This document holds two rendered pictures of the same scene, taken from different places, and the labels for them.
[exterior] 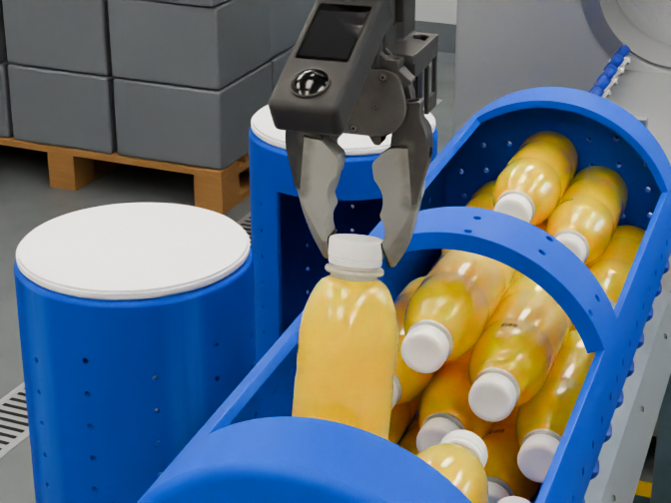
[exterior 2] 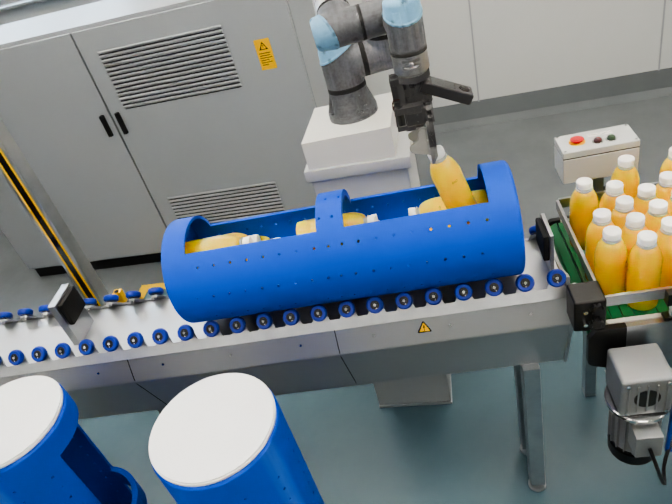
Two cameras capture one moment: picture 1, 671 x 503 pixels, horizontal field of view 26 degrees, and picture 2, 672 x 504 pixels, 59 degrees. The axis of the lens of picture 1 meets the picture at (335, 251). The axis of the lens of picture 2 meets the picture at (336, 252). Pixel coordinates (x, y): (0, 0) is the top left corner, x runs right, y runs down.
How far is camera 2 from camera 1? 179 cm
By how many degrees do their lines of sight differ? 82
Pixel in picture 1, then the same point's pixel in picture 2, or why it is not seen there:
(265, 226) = (63, 481)
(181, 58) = not seen: outside the picture
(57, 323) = (279, 441)
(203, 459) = (508, 189)
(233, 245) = (207, 382)
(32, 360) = (276, 482)
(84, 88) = not seen: outside the picture
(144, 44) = not seen: outside the picture
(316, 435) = (491, 170)
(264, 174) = (45, 461)
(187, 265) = (236, 387)
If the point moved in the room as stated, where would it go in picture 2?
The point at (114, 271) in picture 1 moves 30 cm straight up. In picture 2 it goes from (250, 412) to (197, 309)
